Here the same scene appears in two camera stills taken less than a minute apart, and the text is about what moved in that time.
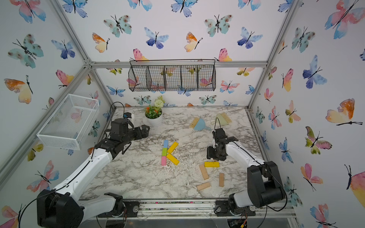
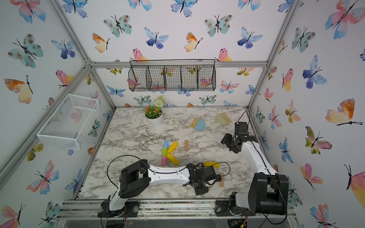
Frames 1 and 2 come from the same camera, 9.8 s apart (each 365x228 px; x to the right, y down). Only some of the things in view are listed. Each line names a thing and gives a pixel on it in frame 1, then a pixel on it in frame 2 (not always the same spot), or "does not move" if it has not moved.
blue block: [166, 143] does not move
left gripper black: [145, 132] -> [199, 193]
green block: [164, 152] does not move
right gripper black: [209, 155] -> [226, 139]
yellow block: [173, 147] does not move
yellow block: [173, 159] does not move
